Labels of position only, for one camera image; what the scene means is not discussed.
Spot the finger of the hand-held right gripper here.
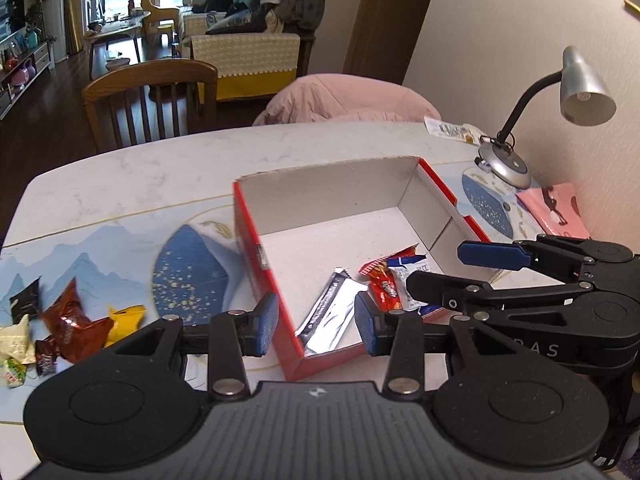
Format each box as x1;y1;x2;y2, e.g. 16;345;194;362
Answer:
406;271;597;322
457;234;596;286

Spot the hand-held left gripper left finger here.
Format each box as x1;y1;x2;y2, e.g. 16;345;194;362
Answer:
112;291;280;402

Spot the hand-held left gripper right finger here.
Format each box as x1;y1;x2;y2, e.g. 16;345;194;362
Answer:
354;291;540;402

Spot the silver bar wrapper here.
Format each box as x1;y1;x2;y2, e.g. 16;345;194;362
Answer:
294;267;371;356

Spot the red checkered snack packet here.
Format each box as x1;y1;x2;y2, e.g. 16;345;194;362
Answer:
359;244;420;313

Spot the white blue snack packet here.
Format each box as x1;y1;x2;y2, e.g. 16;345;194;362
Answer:
386;251;430;311

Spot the red cardboard box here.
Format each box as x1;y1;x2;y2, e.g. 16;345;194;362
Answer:
232;156;506;383

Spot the large brown shiny packet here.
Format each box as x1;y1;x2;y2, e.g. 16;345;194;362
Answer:
41;277;115;365

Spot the small dark brown packet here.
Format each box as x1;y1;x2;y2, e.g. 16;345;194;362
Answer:
35;337;58;376

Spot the black snack packet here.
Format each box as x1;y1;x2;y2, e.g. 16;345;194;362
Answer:
9;277;42;326

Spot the cream candy packet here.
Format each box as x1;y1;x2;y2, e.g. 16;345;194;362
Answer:
0;314;37;365

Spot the green white candy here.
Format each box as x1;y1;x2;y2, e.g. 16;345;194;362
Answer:
0;357;27;388

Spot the pink card packet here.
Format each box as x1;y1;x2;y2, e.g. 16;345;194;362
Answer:
515;182;592;241

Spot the white printed snack packet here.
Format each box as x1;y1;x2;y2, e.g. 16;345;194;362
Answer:
424;116;493;145

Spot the plain yellow snack packet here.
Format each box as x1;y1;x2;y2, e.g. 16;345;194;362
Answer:
104;305;147;348

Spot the silver desk lamp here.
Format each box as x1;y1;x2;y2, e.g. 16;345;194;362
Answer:
475;45;617;191

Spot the brown wooden door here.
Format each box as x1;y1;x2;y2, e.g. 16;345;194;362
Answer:
342;0;443;86

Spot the sofa with cream cover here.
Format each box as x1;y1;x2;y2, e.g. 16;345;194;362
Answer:
177;0;316;103

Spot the wooden dining chair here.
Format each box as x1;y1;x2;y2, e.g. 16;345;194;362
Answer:
81;59;219;156

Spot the grey jacket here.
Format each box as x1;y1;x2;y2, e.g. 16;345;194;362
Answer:
275;0;326;36

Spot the wooden giraffe chair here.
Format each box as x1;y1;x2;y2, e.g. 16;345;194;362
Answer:
139;0;181;46

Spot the wooden coffee table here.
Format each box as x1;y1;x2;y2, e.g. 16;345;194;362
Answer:
82;10;151;81

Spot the television cabinet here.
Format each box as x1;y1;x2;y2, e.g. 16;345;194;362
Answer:
0;40;53;121

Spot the pink toy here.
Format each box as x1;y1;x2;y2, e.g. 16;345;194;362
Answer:
10;57;41;87

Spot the yellow curtain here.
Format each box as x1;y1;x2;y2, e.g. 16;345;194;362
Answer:
67;0;86;53

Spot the wall television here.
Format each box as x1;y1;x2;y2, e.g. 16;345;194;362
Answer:
0;0;26;36

